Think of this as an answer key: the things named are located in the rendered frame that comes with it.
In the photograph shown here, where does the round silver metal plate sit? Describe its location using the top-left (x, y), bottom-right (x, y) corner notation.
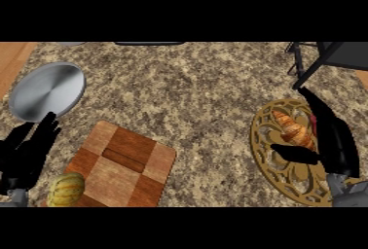
top-left (7, 61), bottom-right (87, 124)

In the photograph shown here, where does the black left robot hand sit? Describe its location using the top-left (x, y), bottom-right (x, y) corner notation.
top-left (0, 111), bottom-right (63, 196)

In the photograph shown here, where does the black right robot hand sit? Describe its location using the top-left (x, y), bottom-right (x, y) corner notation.
top-left (268, 86), bottom-right (362, 179)

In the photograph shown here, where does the golden brown croissant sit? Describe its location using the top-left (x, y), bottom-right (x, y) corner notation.
top-left (270, 110), bottom-right (317, 152)

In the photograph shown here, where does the checkered wooden cutting board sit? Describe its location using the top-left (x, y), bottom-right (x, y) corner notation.
top-left (38, 120), bottom-right (178, 208)

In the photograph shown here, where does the small red object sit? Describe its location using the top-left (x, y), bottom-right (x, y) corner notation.
top-left (308, 114), bottom-right (319, 137)

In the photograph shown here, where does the yellow striped squash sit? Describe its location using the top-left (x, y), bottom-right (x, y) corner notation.
top-left (45, 171), bottom-right (85, 208)

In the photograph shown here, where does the grey rounded object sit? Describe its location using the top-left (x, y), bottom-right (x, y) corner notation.
top-left (56, 41), bottom-right (87, 47)

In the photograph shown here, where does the round gold ornate placemat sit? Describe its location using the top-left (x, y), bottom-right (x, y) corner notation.
top-left (248, 98), bottom-right (368, 207)

